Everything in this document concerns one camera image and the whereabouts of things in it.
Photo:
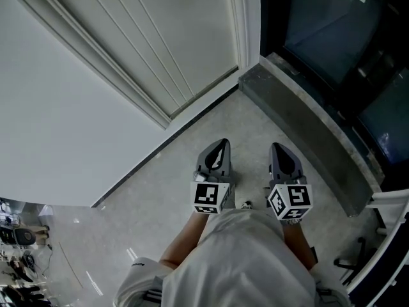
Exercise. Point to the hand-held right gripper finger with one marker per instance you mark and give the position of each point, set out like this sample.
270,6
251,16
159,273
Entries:
295,163
272,162

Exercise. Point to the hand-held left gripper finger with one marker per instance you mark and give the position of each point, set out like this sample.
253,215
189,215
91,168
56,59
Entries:
203,158
227,160

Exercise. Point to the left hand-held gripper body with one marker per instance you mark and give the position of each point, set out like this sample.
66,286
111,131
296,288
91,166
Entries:
207,197

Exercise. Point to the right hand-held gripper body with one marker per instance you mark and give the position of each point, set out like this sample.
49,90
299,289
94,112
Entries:
292,200

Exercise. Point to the person's left forearm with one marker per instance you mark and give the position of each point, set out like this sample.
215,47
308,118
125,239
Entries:
183,245

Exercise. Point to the person's right forearm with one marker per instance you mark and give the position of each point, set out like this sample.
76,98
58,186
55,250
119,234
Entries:
297,245

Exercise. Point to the white panelled door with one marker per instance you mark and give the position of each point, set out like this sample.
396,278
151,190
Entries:
153,43

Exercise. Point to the dark glass door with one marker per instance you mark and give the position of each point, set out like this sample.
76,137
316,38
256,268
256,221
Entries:
335,37

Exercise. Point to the black skirting strip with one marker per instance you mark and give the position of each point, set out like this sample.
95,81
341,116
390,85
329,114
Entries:
166,147

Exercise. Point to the person's black and white shoe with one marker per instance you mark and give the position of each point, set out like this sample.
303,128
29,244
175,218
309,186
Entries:
246,204

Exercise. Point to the person's white shirt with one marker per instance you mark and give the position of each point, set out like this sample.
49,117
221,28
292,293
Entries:
243,267

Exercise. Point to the black chair base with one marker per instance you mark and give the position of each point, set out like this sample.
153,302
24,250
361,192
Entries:
351,262

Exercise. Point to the black office chair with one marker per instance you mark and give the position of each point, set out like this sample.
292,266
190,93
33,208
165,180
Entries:
19,236

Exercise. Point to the white metal frame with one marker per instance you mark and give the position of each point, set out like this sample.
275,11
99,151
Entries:
380,257

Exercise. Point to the white door frame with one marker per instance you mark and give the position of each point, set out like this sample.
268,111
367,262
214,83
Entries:
96,54

